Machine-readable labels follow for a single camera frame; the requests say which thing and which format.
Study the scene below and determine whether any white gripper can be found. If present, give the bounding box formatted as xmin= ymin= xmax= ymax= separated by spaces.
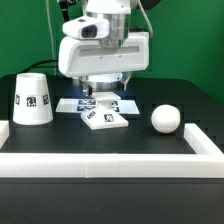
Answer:
xmin=58 ymin=32 xmax=149 ymax=96

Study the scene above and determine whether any white lamp base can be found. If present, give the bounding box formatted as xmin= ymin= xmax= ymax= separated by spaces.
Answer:
xmin=81 ymin=92 xmax=128 ymax=130

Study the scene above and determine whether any white lamp bulb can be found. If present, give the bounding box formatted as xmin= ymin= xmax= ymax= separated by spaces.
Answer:
xmin=151 ymin=104 xmax=180 ymax=133

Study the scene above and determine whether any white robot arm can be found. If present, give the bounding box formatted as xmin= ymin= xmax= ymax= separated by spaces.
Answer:
xmin=58 ymin=0 xmax=153 ymax=98

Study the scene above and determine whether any white lamp shade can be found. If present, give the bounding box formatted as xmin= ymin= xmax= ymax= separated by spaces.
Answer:
xmin=13 ymin=73 xmax=53 ymax=125

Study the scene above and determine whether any white marker sheet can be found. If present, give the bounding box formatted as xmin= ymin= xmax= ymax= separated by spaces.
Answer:
xmin=56 ymin=98 xmax=139 ymax=114

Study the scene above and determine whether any black cable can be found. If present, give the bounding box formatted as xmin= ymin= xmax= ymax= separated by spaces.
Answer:
xmin=20 ymin=59 xmax=60 ymax=74

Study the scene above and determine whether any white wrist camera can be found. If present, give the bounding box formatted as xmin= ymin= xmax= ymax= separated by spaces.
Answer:
xmin=62 ymin=16 xmax=109 ymax=40

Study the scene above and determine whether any grey cable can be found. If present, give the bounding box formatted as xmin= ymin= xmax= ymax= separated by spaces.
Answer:
xmin=45 ymin=0 xmax=57 ymax=76

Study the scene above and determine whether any white fence frame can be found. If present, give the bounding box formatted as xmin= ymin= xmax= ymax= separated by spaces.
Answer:
xmin=0 ymin=123 xmax=224 ymax=178

